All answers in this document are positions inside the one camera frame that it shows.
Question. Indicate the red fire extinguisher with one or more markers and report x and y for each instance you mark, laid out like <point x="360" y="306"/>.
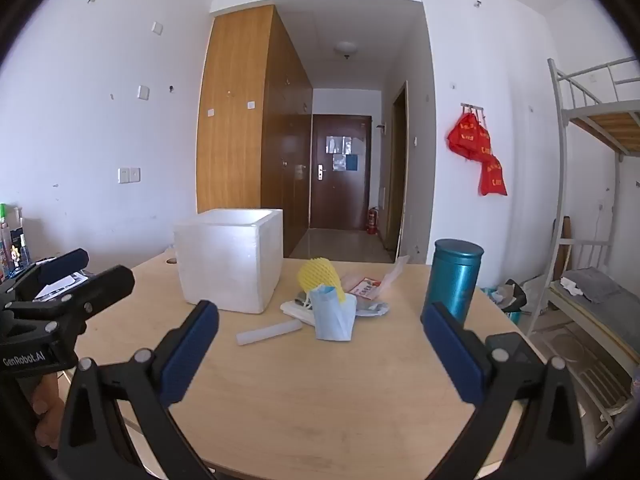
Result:
<point x="372" y="221"/>

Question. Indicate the white notice papers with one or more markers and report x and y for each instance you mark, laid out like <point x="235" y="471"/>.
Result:
<point x="341" y="152"/>

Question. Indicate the grey blanket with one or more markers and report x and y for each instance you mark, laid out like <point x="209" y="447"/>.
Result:
<point x="600" y="285"/>

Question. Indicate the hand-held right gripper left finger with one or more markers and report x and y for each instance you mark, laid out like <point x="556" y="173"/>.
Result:
<point x="192" y="355"/>

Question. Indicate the blue face mask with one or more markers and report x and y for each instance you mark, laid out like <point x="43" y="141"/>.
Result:
<point x="330" y="317"/>

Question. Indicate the printed paper sheets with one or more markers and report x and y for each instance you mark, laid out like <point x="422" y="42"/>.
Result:
<point x="60" y="285"/>

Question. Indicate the round ceiling lamp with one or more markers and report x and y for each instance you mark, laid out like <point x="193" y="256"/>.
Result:
<point x="346" y="48"/>

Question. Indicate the grey metal bunk bed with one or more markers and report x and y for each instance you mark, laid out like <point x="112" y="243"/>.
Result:
<point x="562" y="160"/>

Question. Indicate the teal metal canister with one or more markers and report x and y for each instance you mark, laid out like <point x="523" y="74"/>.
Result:
<point x="452" y="280"/>

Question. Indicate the white foam strip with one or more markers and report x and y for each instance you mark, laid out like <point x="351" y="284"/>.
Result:
<point x="270" y="332"/>

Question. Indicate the person's left hand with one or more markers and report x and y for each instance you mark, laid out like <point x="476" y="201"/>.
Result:
<point x="47" y="400"/>

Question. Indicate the clear plastic bottle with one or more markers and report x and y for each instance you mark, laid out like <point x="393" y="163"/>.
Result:
<point x="19" y="240"/>

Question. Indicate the white foam box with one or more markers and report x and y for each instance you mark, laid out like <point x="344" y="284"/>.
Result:
<point x="225" y="265"/>

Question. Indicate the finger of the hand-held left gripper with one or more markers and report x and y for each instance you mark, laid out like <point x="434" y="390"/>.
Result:
<point x="107" y="282"/>
<point x="67" y="262"/>

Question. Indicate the small white wall switch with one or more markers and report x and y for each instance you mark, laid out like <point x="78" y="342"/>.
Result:
<point x="158" y="28"/>

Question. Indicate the wooden wardrobe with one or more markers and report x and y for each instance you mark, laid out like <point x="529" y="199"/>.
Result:
<point x="235" y="135"/>

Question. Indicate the dark brown entrance door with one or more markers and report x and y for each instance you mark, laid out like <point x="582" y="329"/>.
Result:
<point x="340" y="195"/>

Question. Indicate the red cloth bag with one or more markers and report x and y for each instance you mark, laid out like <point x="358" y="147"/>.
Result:
<point x="485" y="142"/>
<point x="493" y="177"/>
<point x="462" y="137"/>

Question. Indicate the metal wall hook rack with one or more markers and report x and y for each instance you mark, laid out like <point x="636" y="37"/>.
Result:
<point x="472" y="107"/>

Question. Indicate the white double wall socket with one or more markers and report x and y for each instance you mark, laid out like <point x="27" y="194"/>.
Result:
<point x="129" y="175"/>

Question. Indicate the clear packet with red label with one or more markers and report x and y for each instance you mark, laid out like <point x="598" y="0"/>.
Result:
<point x="365" y="288"/>

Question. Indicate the brown side door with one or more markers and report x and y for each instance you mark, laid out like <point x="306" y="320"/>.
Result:
<point x="397" y="170"/>

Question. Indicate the yellow foam fruit net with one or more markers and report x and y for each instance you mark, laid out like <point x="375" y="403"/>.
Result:
<point x="317" y="272"/>

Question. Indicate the dark trash bag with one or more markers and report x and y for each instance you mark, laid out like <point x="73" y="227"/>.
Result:
<point x="512" y="295"/>

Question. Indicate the wooden board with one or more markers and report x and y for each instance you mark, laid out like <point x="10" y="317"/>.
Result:
<point x="566" y="245"/>

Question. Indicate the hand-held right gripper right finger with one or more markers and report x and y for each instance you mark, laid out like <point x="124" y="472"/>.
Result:
<point x="452" y="355"/>

